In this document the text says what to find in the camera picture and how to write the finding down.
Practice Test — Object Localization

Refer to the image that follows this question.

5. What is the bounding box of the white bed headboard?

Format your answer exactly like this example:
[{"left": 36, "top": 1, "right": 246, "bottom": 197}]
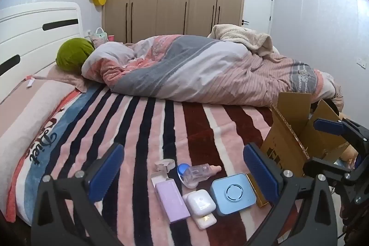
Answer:
[{"left": 0, "top": 2, "right": 84, "bottom": 104}]

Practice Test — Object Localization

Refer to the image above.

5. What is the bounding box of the white square case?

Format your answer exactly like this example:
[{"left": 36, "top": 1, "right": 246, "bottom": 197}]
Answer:
[{"left": 182, "top": 193, "right": 217, "bottom": 230}]

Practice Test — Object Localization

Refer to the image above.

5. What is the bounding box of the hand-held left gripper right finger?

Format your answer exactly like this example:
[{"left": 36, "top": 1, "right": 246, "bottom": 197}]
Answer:
[{"left": 243, "top": 144, "right": 339, "bottom": 246}]

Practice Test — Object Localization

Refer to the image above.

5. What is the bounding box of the purple rectangular box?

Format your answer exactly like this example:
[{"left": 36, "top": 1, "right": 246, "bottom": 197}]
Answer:
[{"left": 151, "top": 171, "right": 191, "bottom": 225}]

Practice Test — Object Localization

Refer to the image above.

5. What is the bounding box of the light blue square box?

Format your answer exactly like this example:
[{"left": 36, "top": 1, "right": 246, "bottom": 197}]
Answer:
[{"left": 210, "top": 173, "right": 257, "bottom": 217}]

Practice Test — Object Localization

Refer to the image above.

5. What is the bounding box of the blue and white round cap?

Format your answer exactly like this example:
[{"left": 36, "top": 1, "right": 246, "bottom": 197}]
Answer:
[{"left": 177, "top": 163, "right": 190, "bottom": 181}]

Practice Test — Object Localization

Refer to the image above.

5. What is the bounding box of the white door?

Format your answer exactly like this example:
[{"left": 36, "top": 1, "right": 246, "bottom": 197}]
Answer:
[{"left": 242, "top": 0, "right": 274, "bottom": 33}]

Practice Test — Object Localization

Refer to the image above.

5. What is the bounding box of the clear bottle with pink cap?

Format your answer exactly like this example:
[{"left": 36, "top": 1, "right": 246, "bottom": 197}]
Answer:
[{"left": 184, "top": 164, "right": 222, "bottom": 189}]

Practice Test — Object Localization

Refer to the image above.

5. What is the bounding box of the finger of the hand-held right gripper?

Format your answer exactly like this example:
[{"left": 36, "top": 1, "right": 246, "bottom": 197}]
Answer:
[
  {"left": 314, "top": 118, "right": 369, "bottom": 160},
  {"left": 303, "top": 157, "right": 369, "bottom": 203}
]

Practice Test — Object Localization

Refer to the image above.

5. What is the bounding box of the long pale pink pillow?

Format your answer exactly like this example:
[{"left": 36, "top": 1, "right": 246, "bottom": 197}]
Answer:
[{"left": 0, "top": 83, "right": 75, "bottom": 197}]

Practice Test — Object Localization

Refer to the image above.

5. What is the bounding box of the gold rectangular box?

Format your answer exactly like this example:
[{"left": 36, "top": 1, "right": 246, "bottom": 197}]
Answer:
[{"left": 245, "top": 173, "right": 270, "bottom": 208}]

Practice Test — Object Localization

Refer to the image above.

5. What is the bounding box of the pink grey striped quilt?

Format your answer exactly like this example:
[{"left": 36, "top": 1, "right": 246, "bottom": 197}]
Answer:
[{"left": 81, "top": 34, "right": 345, "bottom": 108}]

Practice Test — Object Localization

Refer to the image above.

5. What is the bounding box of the green pillow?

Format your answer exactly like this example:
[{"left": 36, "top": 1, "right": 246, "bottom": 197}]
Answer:
[{"left": 56, "top": 38, "right": 95, "bottom": 72}]

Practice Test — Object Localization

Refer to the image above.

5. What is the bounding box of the cream fleece blanket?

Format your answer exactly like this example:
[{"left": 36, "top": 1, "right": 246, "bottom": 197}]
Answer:
[{"left": 208, "top": 24, "right": 279, "bottom": 58}]

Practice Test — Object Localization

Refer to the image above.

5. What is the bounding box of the mint green bag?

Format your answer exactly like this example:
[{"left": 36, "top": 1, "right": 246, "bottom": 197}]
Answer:
[{"left": 89, "top": 27, "right": 108, "bottom": 46}]

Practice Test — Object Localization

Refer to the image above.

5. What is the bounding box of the white earbuds case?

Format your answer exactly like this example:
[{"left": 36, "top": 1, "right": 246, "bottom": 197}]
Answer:
[{"left": 186, "top": 189, "right": 217, "bottom": 218}]

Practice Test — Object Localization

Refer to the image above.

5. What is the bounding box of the brown cardboard box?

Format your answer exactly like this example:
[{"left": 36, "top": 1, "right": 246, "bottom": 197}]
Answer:
[{"left": 261, "top": 92, "right": 351, "bottom": 176}]

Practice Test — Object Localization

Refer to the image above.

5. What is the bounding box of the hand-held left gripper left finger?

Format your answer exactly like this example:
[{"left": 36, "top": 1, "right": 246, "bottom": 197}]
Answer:
[{"left": 30, "top": 142, "right": 125, "bottom": 246}]

